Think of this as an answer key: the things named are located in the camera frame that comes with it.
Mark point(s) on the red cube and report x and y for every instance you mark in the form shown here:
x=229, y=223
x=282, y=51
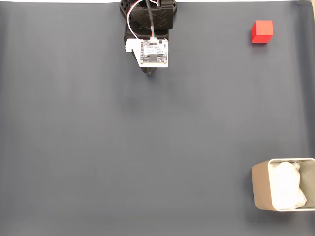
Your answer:
x=262, y=32

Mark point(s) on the beige rounded box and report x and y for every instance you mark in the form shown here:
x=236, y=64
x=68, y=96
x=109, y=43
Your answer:
x=261, y=186

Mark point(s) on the dark grey mat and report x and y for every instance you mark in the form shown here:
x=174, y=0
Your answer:
x=123, y=147

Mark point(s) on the white crumpled cloth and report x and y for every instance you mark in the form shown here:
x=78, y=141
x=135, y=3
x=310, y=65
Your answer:
x=285, y=186

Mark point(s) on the white camera board mount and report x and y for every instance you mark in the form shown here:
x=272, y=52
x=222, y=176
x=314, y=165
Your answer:
x=153, y=52

